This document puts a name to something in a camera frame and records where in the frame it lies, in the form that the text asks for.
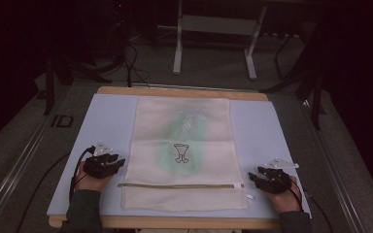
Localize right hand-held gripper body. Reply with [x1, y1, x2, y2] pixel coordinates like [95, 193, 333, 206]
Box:
[255, 157, 300, 195]

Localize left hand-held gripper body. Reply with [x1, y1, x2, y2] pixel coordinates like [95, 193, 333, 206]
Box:
[83, 140, 115, 180]

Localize white mesh laundry bag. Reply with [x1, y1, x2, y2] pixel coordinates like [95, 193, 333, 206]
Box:
[118, 96, 250, 212]

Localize person's left hand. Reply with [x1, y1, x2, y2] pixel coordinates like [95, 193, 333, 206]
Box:
[74, 160, 113, 192]

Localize person's right hand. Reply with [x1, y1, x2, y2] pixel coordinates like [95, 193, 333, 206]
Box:
[269, 175, 303, 214]

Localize light blue mat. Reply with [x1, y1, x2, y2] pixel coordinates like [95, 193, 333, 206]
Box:
[46, 93, 312, 219]

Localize green garment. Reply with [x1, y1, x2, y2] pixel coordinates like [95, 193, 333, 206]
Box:
[155, 107, 209, 177]

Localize wooden table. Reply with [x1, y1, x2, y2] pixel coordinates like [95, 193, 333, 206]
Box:
[48, 85, 284, 231]

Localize black metal stand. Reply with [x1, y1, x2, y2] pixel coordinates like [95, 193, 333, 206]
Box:
[43, 52, 113, 117]
[260, 32, 326, 131]

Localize white metal stand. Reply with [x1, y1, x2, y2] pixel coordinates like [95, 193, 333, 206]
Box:
[172, 0, 268, 81]

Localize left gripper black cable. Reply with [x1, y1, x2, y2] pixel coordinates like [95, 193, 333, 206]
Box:
[14, 146, 97, 233]

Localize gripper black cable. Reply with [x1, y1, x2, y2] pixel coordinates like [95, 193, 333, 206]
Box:
[14, 146, 97, 233]
[288, 183, 335, 233]

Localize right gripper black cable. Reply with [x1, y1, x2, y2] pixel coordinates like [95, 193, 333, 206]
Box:
[288, 183, 335, 233]

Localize black rectangular floor frame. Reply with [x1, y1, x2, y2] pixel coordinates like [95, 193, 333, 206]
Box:
[51, 114, 75, 128]

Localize metal floor rail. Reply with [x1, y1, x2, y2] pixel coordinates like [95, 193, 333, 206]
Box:
[299, 96, 368, 233]
[0, 86, 64, 233]

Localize black floor cables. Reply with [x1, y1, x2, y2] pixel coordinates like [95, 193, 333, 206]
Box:
[110, 18, 152, 89]

